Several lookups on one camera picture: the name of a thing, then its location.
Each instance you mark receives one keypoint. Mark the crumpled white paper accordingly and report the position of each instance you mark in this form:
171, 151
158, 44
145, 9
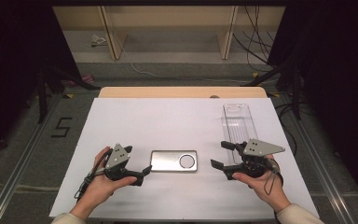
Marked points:
98, 40

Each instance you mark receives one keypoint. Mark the black metal stand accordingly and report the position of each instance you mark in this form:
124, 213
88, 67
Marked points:
42, 93
296, 93

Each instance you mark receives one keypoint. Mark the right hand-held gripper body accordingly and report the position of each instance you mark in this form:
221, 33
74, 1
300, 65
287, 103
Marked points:
259, 148

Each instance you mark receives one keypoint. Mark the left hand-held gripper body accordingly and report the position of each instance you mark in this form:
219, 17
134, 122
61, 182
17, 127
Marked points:
116, 155

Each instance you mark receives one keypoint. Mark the black curtain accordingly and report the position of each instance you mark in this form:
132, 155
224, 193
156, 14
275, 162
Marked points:
9, 46
338, 62

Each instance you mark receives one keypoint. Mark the white table sheet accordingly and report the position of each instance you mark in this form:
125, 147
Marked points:
167, 124

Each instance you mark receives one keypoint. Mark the yellow tape piece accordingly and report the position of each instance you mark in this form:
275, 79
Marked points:
274, 94
69, 95
255, 75

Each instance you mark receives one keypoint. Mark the metal floor rail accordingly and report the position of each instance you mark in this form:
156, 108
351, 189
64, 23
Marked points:
21, 161
317, 161

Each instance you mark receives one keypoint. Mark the clear plastic tray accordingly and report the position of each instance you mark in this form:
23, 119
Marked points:
239, 124

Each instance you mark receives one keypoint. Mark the person's right hand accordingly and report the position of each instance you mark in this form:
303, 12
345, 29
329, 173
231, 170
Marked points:
267, 189

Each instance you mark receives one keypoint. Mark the silver phone case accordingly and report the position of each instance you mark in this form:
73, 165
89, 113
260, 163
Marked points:
164, 161

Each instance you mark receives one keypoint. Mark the pink object on floor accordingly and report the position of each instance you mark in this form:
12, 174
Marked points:
87, 78

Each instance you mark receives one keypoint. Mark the person's left hand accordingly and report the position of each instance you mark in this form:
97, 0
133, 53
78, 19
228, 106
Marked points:
102, 189

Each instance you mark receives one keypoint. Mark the light wooden shelf unit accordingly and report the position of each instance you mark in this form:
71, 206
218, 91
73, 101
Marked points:
167, 15

